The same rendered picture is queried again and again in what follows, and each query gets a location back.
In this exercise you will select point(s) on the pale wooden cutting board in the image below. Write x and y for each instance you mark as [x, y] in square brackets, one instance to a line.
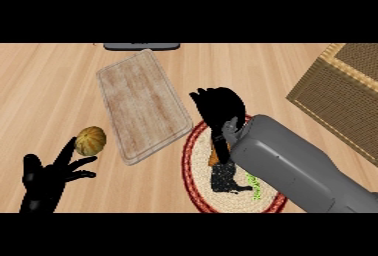
[144, 105]

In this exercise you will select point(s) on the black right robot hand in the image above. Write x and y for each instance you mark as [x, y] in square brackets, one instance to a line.
[220, 105]

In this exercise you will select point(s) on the orange-brown croissant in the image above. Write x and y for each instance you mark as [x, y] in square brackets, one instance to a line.
[213, 157]

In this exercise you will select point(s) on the round woven red-rimmed placemat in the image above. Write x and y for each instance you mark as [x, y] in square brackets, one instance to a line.
[211, 191]

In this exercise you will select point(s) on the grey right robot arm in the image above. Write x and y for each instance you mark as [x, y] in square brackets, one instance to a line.
[296, 166]

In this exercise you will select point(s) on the brown wicker basket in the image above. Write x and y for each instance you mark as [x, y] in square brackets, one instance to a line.
[341, 96]

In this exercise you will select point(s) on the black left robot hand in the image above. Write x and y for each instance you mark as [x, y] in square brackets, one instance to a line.
[43, 183]

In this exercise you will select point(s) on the dark grey appliance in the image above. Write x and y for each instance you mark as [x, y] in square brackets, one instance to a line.
[142, 46]

